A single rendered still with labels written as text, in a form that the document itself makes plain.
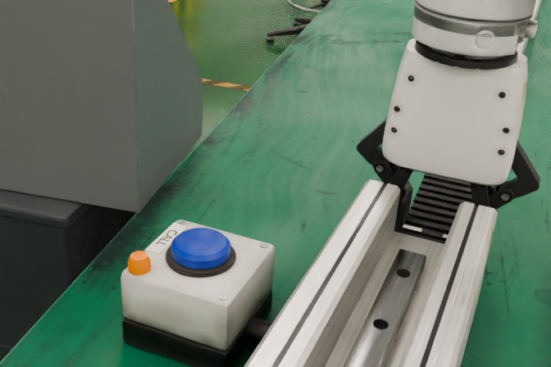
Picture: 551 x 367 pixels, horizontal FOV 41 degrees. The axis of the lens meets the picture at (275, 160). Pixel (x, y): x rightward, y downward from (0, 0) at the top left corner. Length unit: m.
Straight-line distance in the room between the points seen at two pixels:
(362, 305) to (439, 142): 0.15
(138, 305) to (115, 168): 0.19
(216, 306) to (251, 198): 0.25
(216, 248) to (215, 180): 0.24
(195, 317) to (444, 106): 0.24
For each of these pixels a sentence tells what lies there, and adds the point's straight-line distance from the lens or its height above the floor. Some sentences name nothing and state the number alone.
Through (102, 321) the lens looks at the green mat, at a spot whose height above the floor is 0.78.
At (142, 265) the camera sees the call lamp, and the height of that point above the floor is 0.85.
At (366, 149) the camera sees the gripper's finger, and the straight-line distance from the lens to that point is 0.61.
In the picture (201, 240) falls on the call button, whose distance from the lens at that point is 0.50.
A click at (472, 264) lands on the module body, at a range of 0.49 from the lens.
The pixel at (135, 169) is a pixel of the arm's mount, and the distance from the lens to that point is 0.65.
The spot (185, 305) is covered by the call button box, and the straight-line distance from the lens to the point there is 0.48.
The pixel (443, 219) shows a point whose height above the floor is 0.81.
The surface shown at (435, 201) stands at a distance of 0.66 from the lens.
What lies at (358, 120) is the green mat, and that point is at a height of 0.78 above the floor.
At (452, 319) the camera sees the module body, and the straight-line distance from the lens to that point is 0.43.
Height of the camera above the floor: 1.12
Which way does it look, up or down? 27 degrees down
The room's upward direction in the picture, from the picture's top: 4 degrees clockwise
